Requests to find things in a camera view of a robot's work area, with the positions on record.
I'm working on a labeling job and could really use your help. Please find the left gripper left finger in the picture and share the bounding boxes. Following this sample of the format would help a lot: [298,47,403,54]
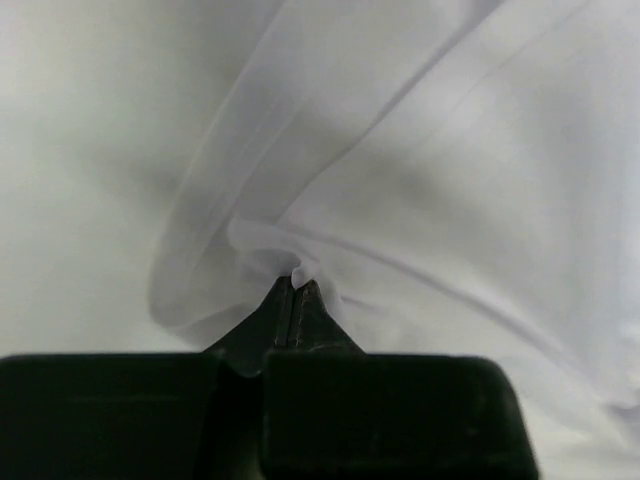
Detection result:
[1,277,293,479]

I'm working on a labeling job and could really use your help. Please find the white t shirt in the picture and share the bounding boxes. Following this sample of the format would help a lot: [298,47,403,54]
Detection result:
[149,1,639,479]

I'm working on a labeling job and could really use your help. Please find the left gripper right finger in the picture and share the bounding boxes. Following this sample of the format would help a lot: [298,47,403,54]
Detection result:
[261,282,539,479]

